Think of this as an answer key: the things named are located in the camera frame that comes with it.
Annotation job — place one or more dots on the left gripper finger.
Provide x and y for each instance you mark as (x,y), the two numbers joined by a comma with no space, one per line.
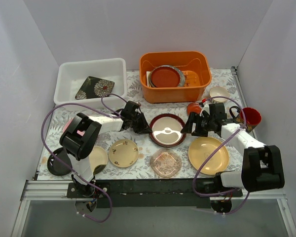
(141,119)
(141,129)

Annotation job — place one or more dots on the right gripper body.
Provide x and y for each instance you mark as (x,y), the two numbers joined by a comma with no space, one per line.
(197,124)

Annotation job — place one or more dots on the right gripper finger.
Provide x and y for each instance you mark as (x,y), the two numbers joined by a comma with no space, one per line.
(200,132)
(191,124)

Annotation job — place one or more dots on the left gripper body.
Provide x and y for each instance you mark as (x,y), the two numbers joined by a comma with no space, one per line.
(138,121)

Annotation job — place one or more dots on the large yellow bear plate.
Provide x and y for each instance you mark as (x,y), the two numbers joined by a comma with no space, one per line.
(201,148)

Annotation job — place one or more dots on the red rimmed cream plate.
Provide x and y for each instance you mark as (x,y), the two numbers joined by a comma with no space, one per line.
(166,130)

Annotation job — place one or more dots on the black square floral plate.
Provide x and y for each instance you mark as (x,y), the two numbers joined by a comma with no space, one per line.
(94,87)

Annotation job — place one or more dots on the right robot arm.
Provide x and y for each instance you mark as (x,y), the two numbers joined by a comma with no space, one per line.
(261,166)

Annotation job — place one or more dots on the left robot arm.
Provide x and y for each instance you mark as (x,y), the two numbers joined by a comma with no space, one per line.
(80,137)

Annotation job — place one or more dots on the red plate in orange bin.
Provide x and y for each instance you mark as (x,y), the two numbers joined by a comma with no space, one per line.
(166,76)

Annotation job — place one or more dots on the orange plastic bin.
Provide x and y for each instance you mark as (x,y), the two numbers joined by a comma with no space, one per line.
(194,66)

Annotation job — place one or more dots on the white plastic bin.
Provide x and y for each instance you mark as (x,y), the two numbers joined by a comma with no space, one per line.
(72,75)

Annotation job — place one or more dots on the floral table mat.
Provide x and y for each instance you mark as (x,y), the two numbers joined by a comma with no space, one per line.
(141,169)

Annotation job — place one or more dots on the small red saucer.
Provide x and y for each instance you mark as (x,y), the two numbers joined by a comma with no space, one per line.
(194,107)

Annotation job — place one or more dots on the cream floral small plate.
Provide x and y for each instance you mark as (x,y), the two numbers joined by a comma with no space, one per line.
(123,153)

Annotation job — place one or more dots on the white patterned bowl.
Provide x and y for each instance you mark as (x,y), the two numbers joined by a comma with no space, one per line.
(218,94)

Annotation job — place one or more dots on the pink glass square plate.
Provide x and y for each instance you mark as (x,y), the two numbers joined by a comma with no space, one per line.
(165,163)

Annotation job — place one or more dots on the black skull mug red inside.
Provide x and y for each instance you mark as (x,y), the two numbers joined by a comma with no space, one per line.
(253,117)

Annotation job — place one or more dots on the cream plate with dark patch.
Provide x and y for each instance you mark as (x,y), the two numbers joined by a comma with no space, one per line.
(98,159)

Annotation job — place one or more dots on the pink round plate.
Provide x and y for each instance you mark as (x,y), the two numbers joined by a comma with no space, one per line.
(67,124)

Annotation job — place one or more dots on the black round plate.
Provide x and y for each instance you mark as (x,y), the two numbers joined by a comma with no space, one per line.
(55,167)

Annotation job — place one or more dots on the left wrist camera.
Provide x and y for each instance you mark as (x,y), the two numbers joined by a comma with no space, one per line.
(132,107)

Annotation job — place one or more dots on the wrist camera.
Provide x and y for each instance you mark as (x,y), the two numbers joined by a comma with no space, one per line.
(132,107)
(217,111)

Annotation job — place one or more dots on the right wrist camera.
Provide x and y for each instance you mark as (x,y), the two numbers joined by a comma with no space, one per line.
(217,111)

